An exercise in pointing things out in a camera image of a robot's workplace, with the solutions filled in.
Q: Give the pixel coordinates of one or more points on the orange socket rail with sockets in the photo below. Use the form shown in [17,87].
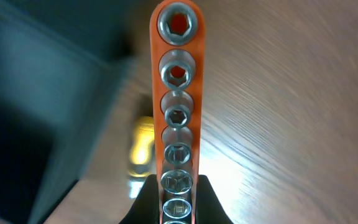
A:
[177,44]

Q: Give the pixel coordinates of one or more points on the yellow black stubby screwdriver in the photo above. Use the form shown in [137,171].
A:
[141,154]

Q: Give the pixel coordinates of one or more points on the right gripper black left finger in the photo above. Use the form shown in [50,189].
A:
[145,209]

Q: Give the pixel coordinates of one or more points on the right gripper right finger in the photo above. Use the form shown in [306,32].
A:
[208,208]

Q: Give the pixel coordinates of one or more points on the dark green box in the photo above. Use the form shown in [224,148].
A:
[61,65]

